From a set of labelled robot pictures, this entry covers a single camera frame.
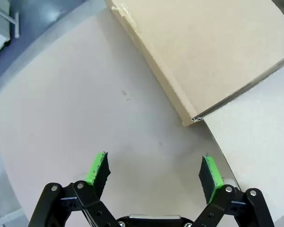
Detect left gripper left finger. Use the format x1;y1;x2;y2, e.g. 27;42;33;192
28;151;119;227

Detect white metal bar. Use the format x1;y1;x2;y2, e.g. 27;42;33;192
0;4;21;38

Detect brown cardboard shipping box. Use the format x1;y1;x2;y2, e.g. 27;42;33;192
105;0;284;224

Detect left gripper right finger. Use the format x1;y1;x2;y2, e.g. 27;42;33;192
190;155;275;227

